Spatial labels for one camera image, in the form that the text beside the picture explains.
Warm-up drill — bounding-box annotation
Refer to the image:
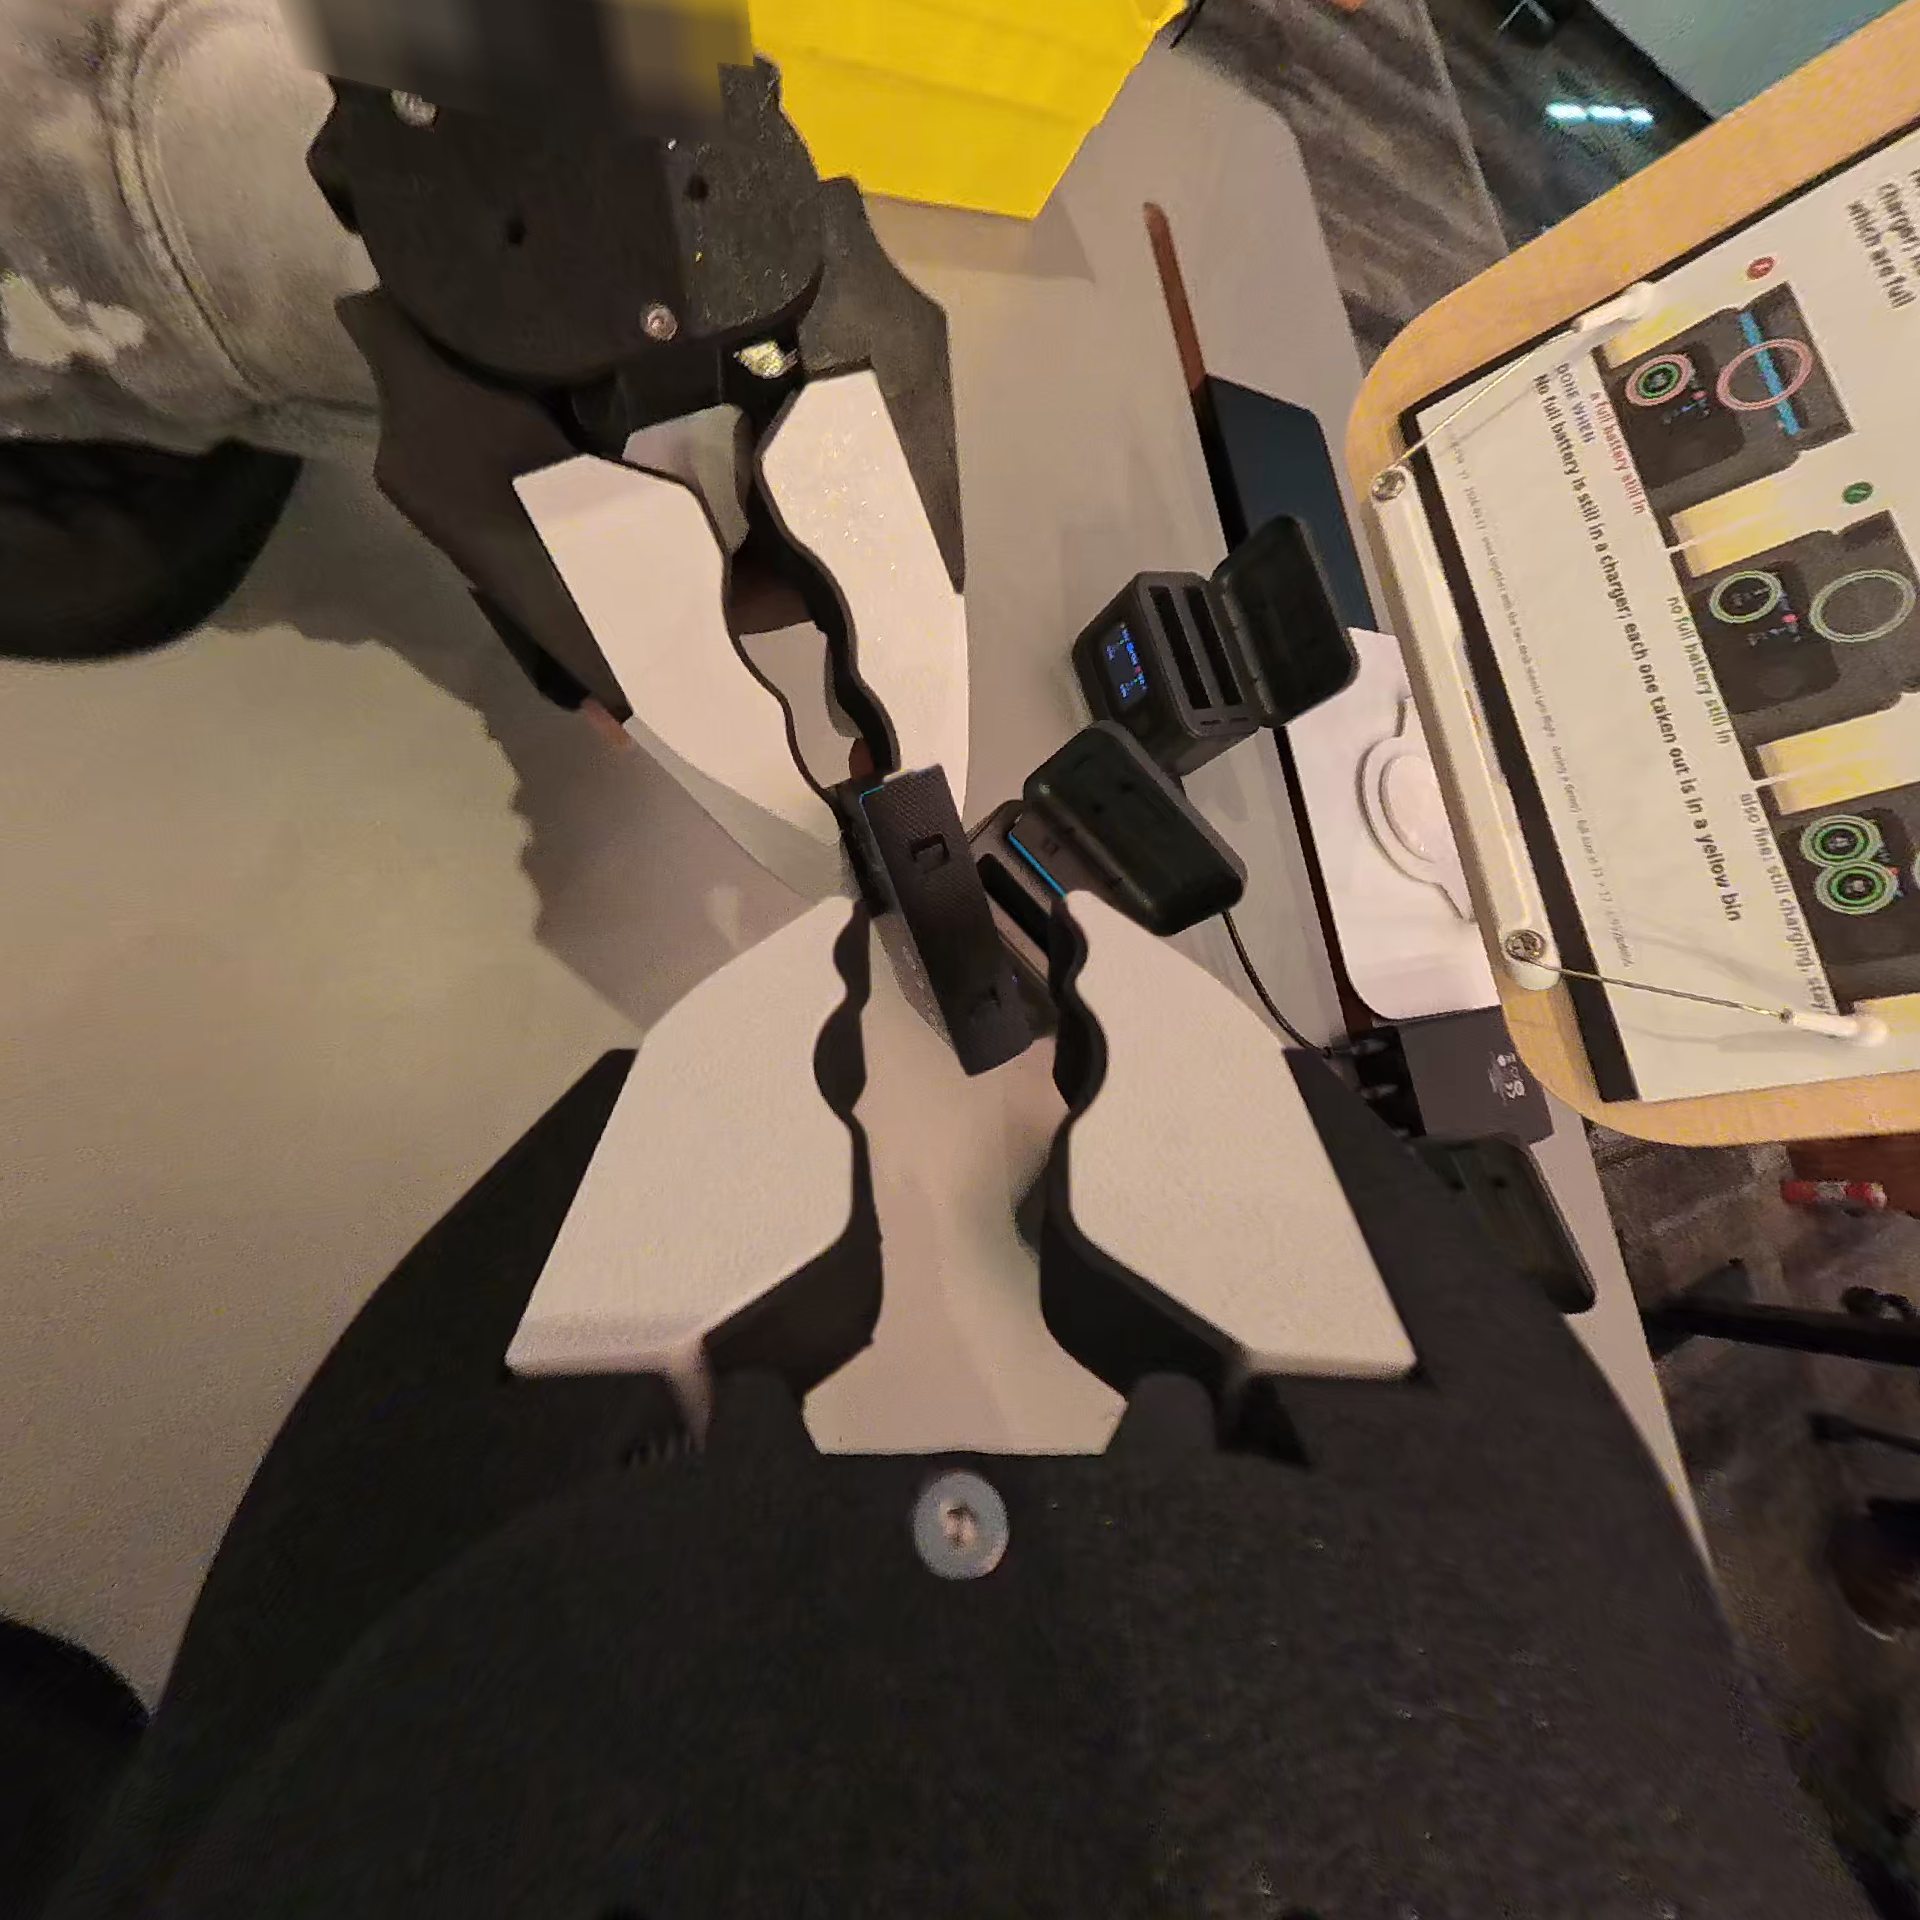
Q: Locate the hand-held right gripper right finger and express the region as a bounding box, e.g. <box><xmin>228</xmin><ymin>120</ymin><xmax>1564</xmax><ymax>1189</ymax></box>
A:
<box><xmin>1031</xmin><ymin>895</ymin><xmax>1422</xmax><ymax>1383</ymax></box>

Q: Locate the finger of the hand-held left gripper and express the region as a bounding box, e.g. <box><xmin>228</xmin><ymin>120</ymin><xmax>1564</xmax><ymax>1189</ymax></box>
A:
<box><xmin>755</xmin><ymin>367</ymin><xmax>976</xmax><ymax>798</ymax></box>
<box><xmin>510</xmin><ymin>416</ymin><xmax>846</xmax><ymax>903</ymax></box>

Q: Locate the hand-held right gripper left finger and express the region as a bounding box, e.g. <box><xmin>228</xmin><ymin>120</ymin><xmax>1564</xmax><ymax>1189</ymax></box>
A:
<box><xmin>504</xmin><ymin>895</ymin><xmax>889</xmax><ymax>1378</ymax></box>

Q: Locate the black battery charger case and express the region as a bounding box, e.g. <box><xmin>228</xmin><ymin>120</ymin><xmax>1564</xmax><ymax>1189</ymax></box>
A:
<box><xmin>1071</xmin><ymin>517</ymin><xmax>1362</xmax><ymax>776</ymax></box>
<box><xmin>884</xmin><ymin>719</ymin><xmax>1250</xmax><ymax>1050</ymax></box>

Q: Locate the yellow plastic bin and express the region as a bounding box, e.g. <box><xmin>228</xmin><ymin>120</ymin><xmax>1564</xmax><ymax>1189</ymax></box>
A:
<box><xmin>748</xmin><ymin>0</ymin><xmax>1191</xmax><ymax>214</ymax></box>

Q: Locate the person's left forearm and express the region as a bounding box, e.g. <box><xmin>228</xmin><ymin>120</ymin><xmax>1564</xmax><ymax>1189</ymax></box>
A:
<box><xmin>0</xmin><ymin>0</ymin><xmax>384</xmax><ymax>448</ymax></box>

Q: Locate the black power adapter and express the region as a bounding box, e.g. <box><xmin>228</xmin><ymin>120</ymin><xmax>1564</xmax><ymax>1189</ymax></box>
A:
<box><xmin>1347</xmin><ymin>1007</ymin><xmax>1556</xmax><ymax>1144</ymax></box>

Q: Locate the dark blue panel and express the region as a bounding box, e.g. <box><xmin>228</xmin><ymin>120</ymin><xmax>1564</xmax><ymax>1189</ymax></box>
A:
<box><xmin>1198</xmin><ymin>374</ymin><xmax>1376</xmax><ymax>634</ymax></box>

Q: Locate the black charger cable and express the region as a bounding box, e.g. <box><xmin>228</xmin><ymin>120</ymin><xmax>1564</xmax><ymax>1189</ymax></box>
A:
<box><xmin>1219</xmin><ymin>903</ymin><xmax>1360</xmax><ymax>1057</ymax></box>

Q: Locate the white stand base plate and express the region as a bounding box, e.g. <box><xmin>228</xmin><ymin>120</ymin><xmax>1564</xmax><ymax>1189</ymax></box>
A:
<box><xmin>1288</xmin><ymin>626</ymin><xmax>1529</xmax><ymax>1024</ymax></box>

